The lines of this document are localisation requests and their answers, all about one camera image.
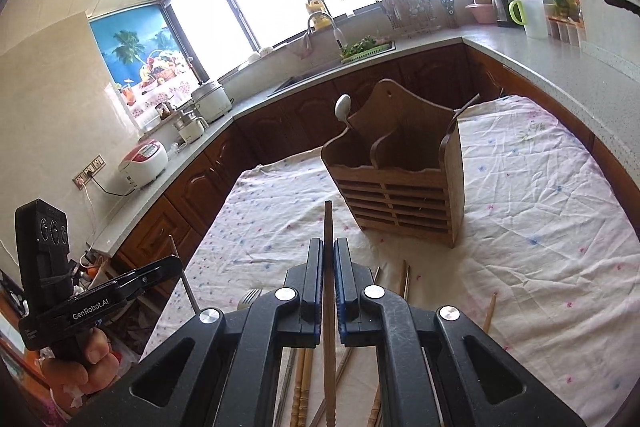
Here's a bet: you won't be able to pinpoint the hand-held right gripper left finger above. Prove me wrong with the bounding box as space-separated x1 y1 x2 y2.
67 238 326 427

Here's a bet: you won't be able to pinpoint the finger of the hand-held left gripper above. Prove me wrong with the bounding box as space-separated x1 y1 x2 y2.
107 255 183 303

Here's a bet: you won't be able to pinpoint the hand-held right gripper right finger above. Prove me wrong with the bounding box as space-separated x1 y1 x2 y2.
334 237 588 427

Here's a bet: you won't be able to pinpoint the wooden utensil holder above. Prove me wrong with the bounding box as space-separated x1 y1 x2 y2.
320 78 463 249

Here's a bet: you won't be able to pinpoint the person's left hand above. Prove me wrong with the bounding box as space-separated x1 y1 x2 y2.
41 326 122 403

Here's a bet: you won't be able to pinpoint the metal fork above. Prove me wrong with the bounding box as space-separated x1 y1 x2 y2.
236 288 264 310

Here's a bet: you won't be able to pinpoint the red white rice cooker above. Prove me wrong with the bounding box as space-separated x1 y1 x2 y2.
117 142 169 188

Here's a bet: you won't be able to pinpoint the small white electric pot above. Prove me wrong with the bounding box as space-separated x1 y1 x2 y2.
172 109 208 144

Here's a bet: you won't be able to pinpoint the wooden lower cabinets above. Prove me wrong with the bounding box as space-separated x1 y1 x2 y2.
112 42 640 303

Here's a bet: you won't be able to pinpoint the white spoon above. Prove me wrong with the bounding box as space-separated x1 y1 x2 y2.
334 94 354 128

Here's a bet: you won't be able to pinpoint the floral tablecloth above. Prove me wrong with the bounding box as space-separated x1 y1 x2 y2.
137 94 633 427

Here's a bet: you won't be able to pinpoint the large white cooker pot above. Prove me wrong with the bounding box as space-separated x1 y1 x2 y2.
191 79 234 124

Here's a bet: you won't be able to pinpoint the kitchen sink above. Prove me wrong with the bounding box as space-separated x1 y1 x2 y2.
267 39 398 98

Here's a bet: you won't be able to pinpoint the pink dishcloth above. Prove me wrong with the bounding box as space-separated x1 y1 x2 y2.
292 32 314 58

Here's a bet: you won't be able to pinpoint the green basket of vegetables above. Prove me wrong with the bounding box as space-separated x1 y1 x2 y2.
340 36 396 60

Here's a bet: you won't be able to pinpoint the steel kitchen faucet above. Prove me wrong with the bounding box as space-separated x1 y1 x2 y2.
306 13 347 52

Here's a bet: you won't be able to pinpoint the yellow bottle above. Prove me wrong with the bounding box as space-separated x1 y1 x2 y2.
306 0 335 30

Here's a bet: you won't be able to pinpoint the dish rack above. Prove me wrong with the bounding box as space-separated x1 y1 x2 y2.
375 0 443 32

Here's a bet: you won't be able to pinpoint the knife and scissors holder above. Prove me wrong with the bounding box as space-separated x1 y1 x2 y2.
437 0 458 28

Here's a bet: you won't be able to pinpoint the pink basin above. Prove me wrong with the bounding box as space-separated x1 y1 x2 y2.
466 3 496 24

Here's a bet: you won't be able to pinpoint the steel electric kettle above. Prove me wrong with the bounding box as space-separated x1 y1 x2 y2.
490 0 516 28

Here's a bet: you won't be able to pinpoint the spice jar row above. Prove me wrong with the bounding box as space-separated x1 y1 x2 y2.
547 17 586 46

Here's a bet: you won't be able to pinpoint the wall outlet strip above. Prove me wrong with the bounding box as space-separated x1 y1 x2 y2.
72 154 107 190

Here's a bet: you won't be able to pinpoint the dark brown utensil handle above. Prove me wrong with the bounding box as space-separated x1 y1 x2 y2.
442 93 482 148

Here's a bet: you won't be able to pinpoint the tropical wall poster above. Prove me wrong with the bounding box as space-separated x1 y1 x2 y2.
89 9 198 132

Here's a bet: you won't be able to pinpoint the white pitcher green handle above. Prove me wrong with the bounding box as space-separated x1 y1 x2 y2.
509 0 550 38

